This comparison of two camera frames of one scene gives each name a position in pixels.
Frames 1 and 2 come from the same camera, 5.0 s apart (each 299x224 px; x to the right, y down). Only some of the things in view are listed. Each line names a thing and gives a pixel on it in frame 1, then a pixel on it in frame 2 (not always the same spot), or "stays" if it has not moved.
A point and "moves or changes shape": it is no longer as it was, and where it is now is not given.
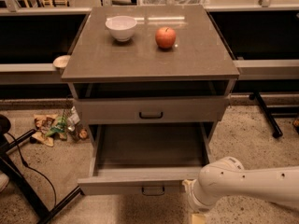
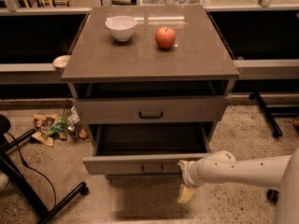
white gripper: x=193 y=198 -> x=188 y=175
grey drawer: x=144 y=159 moves or changes shape
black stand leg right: x=277 y=133 stays
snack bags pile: x=48 y=126 stays
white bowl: x=121 y=27 stays
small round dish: x=61 y=61 stays
